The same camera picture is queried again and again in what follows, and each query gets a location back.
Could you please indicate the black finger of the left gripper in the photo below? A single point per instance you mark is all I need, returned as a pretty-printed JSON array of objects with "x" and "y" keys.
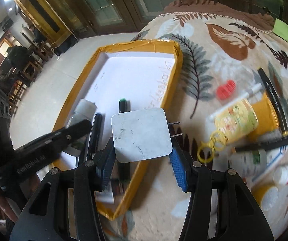
[{"x": 58, "y": 137}]

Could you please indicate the leaf patterned beige blanket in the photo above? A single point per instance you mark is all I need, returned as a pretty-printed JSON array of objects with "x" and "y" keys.
[{"x": 219, "y": 44}]

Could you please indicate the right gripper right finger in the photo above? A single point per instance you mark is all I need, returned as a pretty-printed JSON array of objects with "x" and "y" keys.
[{"x": 239, "y": 216}]

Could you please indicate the white bottle red label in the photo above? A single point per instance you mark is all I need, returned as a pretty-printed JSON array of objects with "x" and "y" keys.
[{"x": 280, "y": 176}]

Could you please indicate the yellow taped cardboard box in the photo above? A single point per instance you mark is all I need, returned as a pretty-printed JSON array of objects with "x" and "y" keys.
[{"x": 125, "y": 77}]

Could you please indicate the orange yellow cup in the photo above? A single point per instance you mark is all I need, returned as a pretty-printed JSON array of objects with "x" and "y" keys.
[{"x": 267, "y": 118}]

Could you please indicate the red item in clear bag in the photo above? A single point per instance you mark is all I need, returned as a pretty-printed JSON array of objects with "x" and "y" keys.
[{"x": 225, "y": 91}]

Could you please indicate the white square power adapter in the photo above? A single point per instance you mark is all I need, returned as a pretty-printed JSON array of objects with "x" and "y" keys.
[{"x": 141, "y": 135}]

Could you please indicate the small white carton in box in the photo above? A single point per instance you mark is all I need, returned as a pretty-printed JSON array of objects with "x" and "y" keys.
[{"x": 106, "y": 196}]

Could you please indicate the black pen in box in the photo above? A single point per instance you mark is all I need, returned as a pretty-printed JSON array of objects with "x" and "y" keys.
[{"x": 92, "y": 140}]

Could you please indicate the yellow capped black marker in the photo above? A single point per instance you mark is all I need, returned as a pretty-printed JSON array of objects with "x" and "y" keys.
[{"x": 272, "y": 95}]

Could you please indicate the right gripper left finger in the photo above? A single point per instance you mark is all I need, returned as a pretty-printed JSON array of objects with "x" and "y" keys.
[{"x": 45, "y": 216}]

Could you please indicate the clear bottle white cap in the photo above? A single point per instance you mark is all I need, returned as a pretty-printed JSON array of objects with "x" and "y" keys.
[{"x": 85, "y": 110}]

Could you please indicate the wooden glass door cabinet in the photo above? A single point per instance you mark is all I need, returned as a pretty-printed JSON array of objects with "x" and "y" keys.
[{"x": 88, "y": 18}]

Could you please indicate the yellow bubble toy bottle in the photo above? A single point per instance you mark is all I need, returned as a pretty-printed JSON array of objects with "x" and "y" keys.
[{"x": 232, "y": 124}]

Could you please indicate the yellow lid white pad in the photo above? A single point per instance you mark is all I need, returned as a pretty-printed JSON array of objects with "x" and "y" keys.
[{"x": 266, "y": 196}]

